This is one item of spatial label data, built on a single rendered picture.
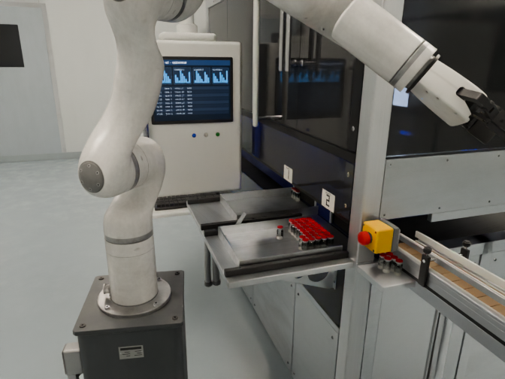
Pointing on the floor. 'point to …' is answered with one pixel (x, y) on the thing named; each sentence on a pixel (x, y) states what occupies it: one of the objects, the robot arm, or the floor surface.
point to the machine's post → (364, 208)
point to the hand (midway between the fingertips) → (497, 132)
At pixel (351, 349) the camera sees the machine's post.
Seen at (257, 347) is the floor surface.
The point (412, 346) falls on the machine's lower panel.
